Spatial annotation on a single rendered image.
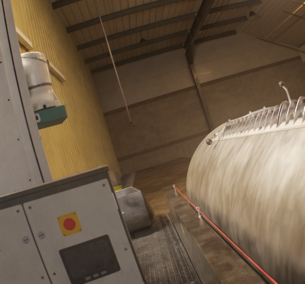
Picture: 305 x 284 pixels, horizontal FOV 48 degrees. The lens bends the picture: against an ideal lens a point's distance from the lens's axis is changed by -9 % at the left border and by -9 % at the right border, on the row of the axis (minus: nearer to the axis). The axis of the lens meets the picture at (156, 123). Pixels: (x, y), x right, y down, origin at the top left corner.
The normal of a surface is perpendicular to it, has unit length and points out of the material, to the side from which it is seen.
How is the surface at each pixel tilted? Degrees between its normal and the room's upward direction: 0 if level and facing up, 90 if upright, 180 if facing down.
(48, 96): 68
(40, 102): 76
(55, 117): 90
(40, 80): 90
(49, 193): 90
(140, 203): 90
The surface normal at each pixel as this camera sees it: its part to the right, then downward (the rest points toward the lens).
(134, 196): 0.17, -0.11
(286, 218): -0.99, -0.14
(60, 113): 0.40, -0.18
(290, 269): -1.00, 0.08
